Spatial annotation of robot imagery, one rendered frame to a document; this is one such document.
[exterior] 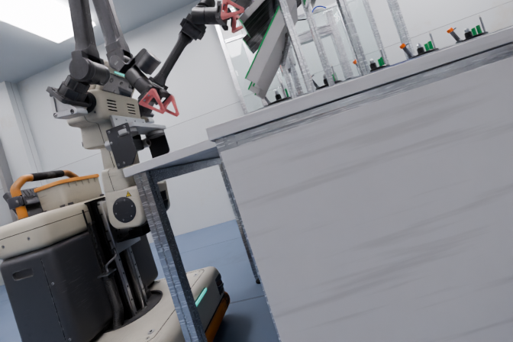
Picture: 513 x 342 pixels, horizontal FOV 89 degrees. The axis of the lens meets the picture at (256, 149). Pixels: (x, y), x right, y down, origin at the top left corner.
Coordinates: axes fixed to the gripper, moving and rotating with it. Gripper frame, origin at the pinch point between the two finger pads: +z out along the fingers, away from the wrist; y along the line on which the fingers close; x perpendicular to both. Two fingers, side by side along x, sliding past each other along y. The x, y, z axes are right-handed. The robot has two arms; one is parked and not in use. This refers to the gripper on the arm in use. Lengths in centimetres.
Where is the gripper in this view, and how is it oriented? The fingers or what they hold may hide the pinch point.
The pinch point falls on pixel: (245, 17)
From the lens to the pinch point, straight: 104.2
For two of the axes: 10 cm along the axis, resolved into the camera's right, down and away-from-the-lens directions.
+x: -1.1, 9.9, 0.6
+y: 2.0, -0.4, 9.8
